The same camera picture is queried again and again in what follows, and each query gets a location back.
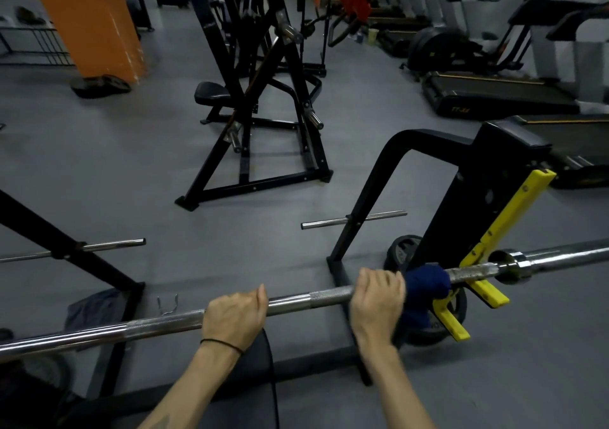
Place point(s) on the person's left hand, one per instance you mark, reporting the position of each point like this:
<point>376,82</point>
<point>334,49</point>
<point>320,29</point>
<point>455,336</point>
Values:
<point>235,317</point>

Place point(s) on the wide orange pillar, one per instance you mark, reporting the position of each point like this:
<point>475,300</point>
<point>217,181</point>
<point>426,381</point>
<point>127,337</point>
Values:
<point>85,19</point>

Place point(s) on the black bench press rack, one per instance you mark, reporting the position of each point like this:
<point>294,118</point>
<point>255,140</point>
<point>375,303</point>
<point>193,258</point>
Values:
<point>480,190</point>

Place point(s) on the grey cloth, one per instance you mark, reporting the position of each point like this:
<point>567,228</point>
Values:
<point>95,307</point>

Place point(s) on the black grip-hole weight plate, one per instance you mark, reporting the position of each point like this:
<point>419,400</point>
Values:
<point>43,371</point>

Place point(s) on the blue cleaning cloth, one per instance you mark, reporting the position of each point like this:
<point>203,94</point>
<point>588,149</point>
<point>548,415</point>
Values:
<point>426,281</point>

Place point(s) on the person's right forearm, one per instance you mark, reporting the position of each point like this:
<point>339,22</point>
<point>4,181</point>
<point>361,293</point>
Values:
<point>395,390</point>

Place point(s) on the small black weight plate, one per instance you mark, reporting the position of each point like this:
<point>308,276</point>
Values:
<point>88,88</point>
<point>118,82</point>

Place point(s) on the person's right hand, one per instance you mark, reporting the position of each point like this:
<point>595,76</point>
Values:
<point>376,305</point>

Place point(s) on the metal spring collar clip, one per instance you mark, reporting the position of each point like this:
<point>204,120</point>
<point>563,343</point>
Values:
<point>167,307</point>

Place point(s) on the black plate-loaded machine frame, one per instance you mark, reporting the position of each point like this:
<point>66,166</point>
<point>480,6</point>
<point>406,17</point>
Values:
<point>323,29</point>

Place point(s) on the steel barbell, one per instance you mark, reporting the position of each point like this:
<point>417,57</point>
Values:
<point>561,252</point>

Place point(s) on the black elliptical trainer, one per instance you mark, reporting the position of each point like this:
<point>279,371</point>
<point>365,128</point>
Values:
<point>437,45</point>

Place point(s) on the person's left forearm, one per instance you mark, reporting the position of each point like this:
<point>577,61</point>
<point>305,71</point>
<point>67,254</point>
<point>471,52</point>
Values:
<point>190,390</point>

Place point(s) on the yellow bar hook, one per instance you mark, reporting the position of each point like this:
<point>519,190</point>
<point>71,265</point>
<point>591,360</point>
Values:
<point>518,205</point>

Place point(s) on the large black weight plate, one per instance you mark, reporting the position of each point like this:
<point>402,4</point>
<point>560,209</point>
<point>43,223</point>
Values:
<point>402,248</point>

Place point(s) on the black and red lever machine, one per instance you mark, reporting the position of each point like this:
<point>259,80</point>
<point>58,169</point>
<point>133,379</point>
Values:
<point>211,93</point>

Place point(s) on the black padded bench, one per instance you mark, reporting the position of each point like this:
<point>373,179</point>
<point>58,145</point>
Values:
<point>257,386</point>

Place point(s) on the pale bucket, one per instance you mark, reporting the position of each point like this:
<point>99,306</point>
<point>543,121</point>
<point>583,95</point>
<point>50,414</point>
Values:
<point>373,36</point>

